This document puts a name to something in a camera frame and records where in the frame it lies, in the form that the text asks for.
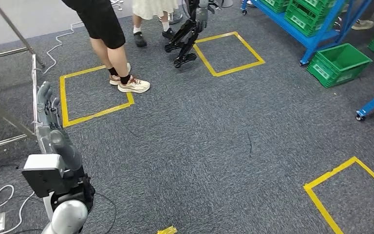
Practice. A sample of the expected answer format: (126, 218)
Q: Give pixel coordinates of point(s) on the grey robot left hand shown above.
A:
(50, 139)

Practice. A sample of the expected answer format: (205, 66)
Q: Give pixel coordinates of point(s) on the yellow floor tape square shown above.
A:
(62, 100)
(167, 231)
(319, 205)

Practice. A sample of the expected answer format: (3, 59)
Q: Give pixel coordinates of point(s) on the stainless steel table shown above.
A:
(12, 26)

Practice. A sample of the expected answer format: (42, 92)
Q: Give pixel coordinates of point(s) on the person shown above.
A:
(154, 6)
(362, 24)
(103, 19)

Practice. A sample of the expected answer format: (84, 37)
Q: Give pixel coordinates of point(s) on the black humanoid robot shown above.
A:
(187, 32)

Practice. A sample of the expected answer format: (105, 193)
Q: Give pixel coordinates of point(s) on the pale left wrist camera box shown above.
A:
(41, 176)

